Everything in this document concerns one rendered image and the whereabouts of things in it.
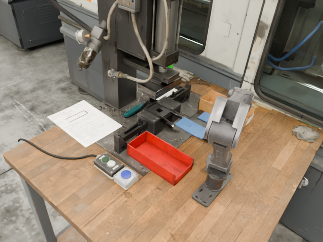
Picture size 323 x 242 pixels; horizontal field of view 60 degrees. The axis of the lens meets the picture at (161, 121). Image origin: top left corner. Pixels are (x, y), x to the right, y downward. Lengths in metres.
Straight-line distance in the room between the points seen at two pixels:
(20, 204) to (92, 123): 1.10
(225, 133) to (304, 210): 1.31
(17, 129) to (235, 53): 2.07
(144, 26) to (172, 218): 0.70
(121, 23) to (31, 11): 3.07
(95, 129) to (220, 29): 0.92
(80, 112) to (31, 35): 2.92
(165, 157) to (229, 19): 0.89
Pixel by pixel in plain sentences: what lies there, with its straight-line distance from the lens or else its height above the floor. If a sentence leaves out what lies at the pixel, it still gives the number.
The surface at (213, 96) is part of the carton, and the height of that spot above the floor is 0.94.
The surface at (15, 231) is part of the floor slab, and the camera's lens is 2.18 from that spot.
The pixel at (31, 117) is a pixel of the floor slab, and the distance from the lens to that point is 3.02.
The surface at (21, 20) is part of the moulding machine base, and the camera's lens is 4.19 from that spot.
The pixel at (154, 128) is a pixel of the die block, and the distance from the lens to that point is 1.25.
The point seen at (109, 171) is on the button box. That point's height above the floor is 0.93.
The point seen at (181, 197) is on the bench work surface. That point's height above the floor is 0.90.
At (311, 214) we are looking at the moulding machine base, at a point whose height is 0.31.
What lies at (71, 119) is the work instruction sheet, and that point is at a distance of 1.40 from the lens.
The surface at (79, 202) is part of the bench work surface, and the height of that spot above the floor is 0.90.
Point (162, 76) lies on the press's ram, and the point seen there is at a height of 1.18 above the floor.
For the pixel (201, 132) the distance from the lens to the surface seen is 1.19.
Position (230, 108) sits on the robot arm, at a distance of 0.81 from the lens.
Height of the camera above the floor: 1.74
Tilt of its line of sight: 38 degrees down
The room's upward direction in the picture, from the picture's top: 5 degrees clockwise
